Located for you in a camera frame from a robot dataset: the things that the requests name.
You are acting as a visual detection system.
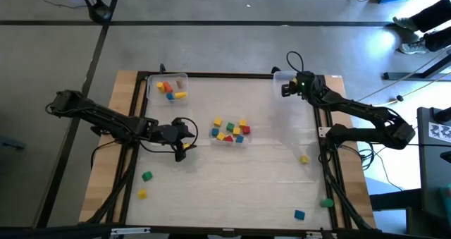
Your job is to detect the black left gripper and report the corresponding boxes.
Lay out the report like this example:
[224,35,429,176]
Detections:
[152,118,197,163]

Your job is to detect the clear plastic bin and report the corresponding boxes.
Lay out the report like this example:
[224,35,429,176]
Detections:
[209,115,254,149]
[146,72,190,107]
[273,71,321,102]

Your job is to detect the light wooden table board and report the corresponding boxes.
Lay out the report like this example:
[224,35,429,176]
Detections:
[79,69,377,229]

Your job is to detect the black stand foot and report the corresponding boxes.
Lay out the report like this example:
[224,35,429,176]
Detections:
[383,54,451,81]

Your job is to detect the person's shoe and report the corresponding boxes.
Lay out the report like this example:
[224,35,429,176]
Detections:
[392,16,420,32]
[399,39,429,56]

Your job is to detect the person's leg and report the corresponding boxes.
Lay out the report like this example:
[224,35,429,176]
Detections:
[424,25,451,53]
[410,0,451,32]

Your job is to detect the white printed sticker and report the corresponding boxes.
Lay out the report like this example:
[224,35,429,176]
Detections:
[428,121,451,144]

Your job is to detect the black cart base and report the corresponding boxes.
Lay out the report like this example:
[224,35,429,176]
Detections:
[369,188,424,212]

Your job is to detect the black cart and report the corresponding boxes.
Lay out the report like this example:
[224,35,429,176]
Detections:
[416,106,451,233]

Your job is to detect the black crossbar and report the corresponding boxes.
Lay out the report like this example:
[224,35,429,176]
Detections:
[0,224,451,239]

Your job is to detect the black stand base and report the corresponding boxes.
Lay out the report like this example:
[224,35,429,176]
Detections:
[75,0,114,24]

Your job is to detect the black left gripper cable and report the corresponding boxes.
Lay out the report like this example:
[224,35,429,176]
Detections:
[171,117,199,149]

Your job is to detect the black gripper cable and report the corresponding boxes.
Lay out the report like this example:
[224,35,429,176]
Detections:
[171,117,199,149]
[285,51,304,74]

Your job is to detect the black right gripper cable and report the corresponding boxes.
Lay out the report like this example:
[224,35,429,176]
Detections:
[285,51,304,74]

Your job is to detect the beige floor cable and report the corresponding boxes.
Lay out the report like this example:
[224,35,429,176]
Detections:
[373,71,451,108]
[347,48,448,106]

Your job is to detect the black table frame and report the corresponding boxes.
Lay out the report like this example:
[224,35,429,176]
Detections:
[118,71,352,233]

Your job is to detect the black cable bundle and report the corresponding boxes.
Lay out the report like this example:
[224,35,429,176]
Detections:
[326,150,374,230]
[89,150,137,225]

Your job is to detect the tangled black blue cables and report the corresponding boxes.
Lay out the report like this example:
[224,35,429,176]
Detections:
[343,143,376,172]

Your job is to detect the black cable loop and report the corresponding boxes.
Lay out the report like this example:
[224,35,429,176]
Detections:
[90,139,119,172]

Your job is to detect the long silver bracket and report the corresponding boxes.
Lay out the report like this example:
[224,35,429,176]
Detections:
[110,226,152,236]
[304,231,348,239]

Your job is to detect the thin black cable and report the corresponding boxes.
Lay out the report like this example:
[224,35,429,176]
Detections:
[373,147,408,192]

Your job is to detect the straight black cable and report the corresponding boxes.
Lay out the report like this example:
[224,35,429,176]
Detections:
[404,141,451,149]

